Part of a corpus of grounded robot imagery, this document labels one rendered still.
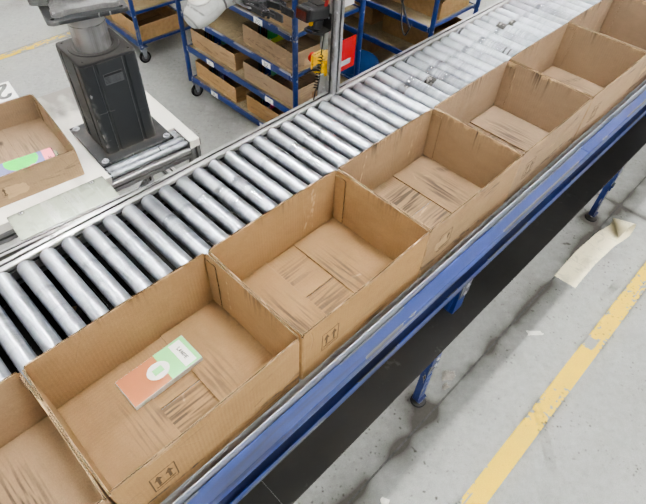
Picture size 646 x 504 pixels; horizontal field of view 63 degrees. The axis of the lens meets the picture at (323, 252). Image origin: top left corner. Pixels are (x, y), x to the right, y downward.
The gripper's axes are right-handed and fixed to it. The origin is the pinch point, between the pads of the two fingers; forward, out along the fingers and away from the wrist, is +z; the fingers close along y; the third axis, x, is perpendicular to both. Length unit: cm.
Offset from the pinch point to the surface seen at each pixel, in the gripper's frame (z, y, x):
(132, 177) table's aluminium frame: 17, -83, 24
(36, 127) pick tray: -23, -95, 19
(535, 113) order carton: 101, 18, 2
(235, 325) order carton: 96, -101, 6
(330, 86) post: 29.1, -2.1, 17.3
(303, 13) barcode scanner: 24.7, -12.5, -12.5
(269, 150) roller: 40, -43, 21
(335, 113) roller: 39.8, -10.0, 20.5
